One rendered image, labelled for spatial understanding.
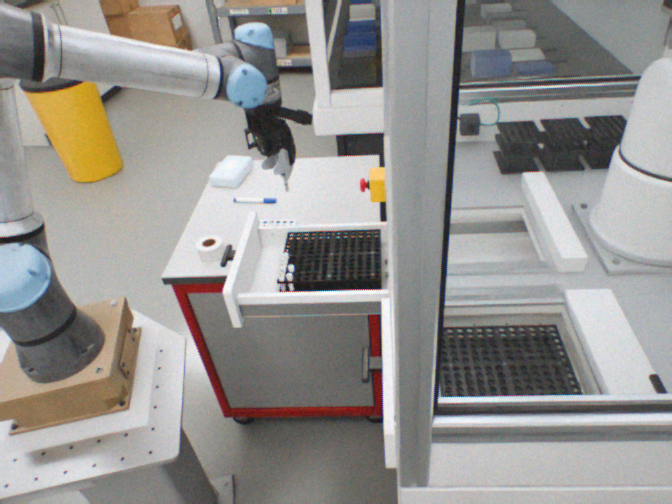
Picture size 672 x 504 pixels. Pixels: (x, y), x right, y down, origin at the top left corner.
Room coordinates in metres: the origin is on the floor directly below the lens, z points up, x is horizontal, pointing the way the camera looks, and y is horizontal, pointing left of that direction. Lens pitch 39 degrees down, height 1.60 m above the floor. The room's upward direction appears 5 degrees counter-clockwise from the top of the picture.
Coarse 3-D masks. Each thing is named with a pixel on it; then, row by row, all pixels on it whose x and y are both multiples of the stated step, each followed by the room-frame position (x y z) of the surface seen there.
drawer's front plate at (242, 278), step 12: (252, 216) 1.01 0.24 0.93; (252, 228) 0.97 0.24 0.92; (240, 240) 0.92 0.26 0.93; (252, 240) 0.95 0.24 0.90; (240, 252) 0.87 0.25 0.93; (252, 252) 0.93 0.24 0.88; (240, 264) 0.84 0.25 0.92; (252, 264) 0.91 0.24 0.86; (228, 276) 0.79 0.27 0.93; (240, 276) 0.82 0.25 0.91; (252, 276) 0.89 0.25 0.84; (228, 288) 0.76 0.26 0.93; (240, 288) 0.80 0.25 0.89; (228, 300) 0.75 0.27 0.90; (240, 312) 0.76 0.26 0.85; (240, 324) 0.75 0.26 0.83
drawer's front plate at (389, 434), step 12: (384, 300) 0.69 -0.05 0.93; (384, 312) 0.65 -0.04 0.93; (384, 324) 0.62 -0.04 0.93; (384, 336) 0.60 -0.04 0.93; (384, 348) 0.57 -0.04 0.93; (384, 360) 0.54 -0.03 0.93; (384, 372) 0.52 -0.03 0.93; (384, 384) 0.49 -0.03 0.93; (384, 396) 0.47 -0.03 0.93; (384, 408) 0.45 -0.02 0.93; (384, 420) 0.43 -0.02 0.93; (384, 432) 0.41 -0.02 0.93
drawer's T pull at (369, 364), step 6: (366, 348) 0.59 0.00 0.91; (366, 354) 0.57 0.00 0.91; (366, 360) 0.56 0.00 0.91; (372, 360) 0.56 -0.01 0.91; (378, 360) 0.56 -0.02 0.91; (366, 366) 0.55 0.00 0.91; (372, 366) 0.55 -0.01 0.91; (378, 366) 0.54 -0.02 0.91; (366, 372) 0.53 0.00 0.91; (366, 378) 0.52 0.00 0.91
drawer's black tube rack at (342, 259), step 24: (312, 240) 0.94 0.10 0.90; (336, 240) 0.93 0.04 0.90; (360, 240) 0.96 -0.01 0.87; (312, 264) 0.84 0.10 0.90; (336, 264) 0.84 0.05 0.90; (360, 264) 0.87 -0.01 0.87; (288, 288) 0.80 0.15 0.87; (312, 288) 0.80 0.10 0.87; (336, 288) 0.80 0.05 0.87; (360, 288) 0.79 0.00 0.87
